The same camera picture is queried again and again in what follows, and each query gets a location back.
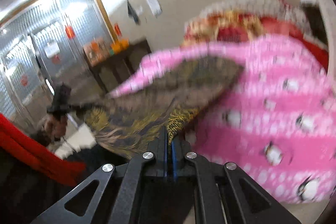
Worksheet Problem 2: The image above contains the dark floral patterned garment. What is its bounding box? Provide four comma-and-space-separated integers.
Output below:
75, 56, 244, 159

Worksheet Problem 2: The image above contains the person's left hand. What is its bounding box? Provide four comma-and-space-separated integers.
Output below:
34, 114, 68, 147

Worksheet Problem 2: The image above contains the red cloth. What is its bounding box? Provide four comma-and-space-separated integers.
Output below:
1, 115, 86, 186

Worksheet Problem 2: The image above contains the dark wooden side table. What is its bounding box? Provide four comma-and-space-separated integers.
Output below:
83, 38, 151, 94

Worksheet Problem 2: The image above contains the metal lattice door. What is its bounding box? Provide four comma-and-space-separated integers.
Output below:
1, 0, 113, 129

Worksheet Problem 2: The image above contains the orange box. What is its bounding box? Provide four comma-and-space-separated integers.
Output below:
110, 39, 129, 55

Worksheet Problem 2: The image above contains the pink penguin bed sheet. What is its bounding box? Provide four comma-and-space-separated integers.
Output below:
111, 35, 335, 203

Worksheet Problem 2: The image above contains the red beige floral blanket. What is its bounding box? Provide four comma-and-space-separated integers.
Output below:
182, 9, 266, 47

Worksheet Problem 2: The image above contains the red paper wall decoration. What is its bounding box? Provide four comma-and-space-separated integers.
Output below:
114, 23, 122, 37

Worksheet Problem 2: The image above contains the dark cloth hanging on wall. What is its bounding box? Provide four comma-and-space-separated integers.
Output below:
127, 0, 140, 25

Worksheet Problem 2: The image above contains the white wall calendar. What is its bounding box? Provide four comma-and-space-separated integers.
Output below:
146, 0, 162, 18

